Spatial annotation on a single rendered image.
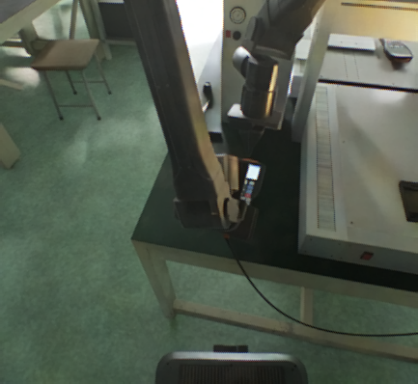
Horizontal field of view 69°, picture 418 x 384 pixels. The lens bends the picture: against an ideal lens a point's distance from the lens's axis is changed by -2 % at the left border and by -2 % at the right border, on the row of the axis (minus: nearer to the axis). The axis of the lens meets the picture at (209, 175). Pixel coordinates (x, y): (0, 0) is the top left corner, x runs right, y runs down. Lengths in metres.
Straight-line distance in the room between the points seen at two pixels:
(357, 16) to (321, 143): 0.34
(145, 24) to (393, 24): 0.67
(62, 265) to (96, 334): 0.41
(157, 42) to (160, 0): 0.04
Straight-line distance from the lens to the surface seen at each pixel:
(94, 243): 1.80
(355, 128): 1.05
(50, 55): 2.45
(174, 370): 1.24
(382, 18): 0.90
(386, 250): 0.81
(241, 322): 1.38
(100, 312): 1.63
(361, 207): 0.84
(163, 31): 0.37
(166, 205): 0.90
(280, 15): 0.54
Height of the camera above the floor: 1.48
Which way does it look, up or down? 49 degrees down
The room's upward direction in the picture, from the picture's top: 2 degrees counter-clockwise
